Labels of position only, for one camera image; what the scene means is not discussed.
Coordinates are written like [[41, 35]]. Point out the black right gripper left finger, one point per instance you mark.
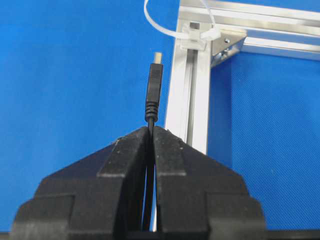
[[96, 198]]

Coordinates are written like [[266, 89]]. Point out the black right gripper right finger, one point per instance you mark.
[[199, 198]]

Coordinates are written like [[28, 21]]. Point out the white zip tie loop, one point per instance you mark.
[[190, 35]]

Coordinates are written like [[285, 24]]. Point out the aluminium extrusion square frame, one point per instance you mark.
[[244, 28]]

